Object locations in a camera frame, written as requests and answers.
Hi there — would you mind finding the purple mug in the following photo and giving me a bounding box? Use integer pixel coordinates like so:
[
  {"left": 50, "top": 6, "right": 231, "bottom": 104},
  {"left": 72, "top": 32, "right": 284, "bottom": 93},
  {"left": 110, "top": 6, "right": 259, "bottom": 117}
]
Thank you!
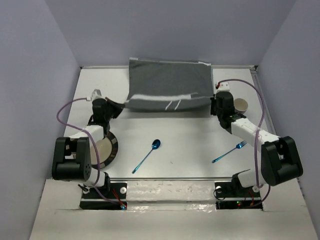
[{"left": 233, "top": 98, "right": 249, "bottom": 114}]

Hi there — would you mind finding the striped rim dinner plate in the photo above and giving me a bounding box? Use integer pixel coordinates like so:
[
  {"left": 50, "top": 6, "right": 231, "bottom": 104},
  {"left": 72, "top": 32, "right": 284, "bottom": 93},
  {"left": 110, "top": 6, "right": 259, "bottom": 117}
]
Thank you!
[{"left": 95, "top": 131, "right": 119, "bottom": 169}]

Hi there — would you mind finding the blue metal fork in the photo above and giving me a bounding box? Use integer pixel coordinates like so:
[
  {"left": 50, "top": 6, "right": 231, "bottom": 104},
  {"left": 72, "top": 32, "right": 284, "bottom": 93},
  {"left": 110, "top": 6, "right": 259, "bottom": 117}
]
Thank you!
[{"left": 211, "top": 140, "right": 248, "bottom": 163}]

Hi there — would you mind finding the grey cloth placemat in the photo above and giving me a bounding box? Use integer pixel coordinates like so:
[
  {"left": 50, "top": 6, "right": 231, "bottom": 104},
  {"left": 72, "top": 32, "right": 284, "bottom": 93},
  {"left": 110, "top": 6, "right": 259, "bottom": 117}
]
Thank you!
[{"left": 125, "top": 57, "right": 214, "bottom": 112}]

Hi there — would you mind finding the blue metal spoon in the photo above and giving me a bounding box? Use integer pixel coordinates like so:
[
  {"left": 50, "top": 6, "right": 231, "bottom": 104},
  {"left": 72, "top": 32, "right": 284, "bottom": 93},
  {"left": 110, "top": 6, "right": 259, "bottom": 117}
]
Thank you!
[{"left": 131, "top": 139, "right": 161, "bottom": 174}]

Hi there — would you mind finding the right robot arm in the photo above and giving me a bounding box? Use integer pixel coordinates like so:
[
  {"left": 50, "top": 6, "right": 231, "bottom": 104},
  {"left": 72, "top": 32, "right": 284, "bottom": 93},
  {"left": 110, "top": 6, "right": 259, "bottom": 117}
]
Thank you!
[{"left": 210, "top": 91, "right": 304, "bottom": 196}]

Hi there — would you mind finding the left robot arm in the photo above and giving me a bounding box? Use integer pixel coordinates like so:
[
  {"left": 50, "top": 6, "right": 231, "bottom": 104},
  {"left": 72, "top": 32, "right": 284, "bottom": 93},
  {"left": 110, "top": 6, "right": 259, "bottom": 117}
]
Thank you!
[{"left": 51, "top": 97, "right": 125, "bottom": 198}]

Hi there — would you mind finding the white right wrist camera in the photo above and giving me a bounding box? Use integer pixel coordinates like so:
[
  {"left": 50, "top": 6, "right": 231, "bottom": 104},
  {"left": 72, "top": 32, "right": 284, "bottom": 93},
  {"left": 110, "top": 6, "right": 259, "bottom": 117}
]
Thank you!
[{"left": 215, "top": 81, "right": 230, "bottom": 92}]

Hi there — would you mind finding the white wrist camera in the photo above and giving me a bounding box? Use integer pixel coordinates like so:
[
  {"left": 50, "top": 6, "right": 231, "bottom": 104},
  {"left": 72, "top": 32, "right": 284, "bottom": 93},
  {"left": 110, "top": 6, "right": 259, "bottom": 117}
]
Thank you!
[
  {"left": 86, "top": 89, "right": 103, "bottom": 102},
  {"left": 215, "top": 81, "right": 230, "bottom": 92}
]

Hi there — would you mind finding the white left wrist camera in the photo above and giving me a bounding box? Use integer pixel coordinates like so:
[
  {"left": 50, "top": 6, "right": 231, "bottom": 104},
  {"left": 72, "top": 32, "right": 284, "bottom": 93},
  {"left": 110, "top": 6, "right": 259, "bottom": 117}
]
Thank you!
[{"left": 86, "top": 89, "right": 103, "bottom": 102}]

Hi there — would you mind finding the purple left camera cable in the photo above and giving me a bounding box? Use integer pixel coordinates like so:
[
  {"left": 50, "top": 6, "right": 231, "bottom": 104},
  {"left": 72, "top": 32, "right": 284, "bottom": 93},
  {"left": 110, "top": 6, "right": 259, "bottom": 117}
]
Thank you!
[{"left": 56, "top": 97, "right": 126, "bottom": 208}]

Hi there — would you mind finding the purple camera cable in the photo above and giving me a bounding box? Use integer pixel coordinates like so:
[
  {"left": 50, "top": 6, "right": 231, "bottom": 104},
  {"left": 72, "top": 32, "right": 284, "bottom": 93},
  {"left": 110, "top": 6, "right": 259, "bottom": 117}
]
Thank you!
[
  {"left": 217, "top": 78, "right": 272, "bottom": 205},
  {"left": 56, "top": 97, "right": 126, "bottom": 208}
]

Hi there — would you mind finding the aluminium table edge rail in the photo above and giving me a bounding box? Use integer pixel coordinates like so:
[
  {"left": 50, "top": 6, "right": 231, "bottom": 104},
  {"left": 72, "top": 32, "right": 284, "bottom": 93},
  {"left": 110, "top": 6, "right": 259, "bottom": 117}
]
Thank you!
[{"left": 80, "top": 65, "right": 256, "bottom": 70}]

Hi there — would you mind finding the aluminium mounting rail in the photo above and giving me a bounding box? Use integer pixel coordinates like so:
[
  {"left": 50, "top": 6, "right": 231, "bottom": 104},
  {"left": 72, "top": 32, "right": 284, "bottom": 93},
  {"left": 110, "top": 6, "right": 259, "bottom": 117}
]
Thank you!
[{"left": 110, "top": 177, "right": 232, "bottom": 182}]

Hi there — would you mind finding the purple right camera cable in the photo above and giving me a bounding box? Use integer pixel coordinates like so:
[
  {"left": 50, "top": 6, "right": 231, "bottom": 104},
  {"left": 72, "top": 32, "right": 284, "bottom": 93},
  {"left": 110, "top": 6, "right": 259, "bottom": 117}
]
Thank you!
[{"left": 217, "top": 78, "right": 272, "bottom": 205}]

